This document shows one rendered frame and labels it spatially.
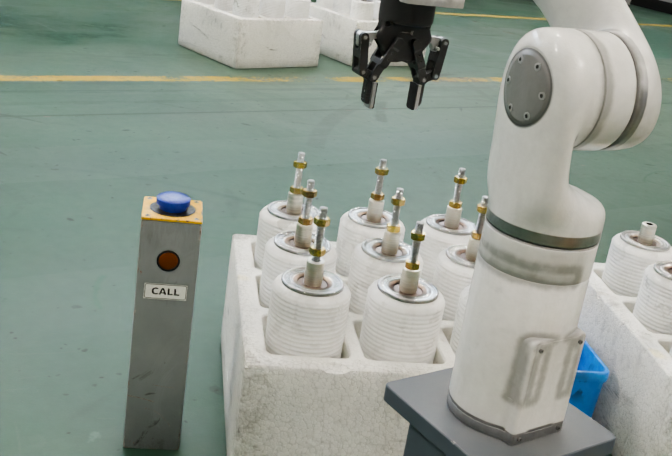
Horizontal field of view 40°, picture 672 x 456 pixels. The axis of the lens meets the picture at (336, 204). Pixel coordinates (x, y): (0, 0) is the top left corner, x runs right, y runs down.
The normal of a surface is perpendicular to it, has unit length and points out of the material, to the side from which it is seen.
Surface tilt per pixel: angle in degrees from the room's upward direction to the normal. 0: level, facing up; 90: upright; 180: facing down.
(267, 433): 90
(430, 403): 0
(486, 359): 90
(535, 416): 90
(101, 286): 0
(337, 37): 90
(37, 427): 0
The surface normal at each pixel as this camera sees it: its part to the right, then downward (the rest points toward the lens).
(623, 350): -0.98, -0.09
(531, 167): -0.79, 0.14
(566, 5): -0.74, 0.35
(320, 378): 0.14, 0.35
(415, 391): 0.15, -0.93
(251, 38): 0.64, 0.34
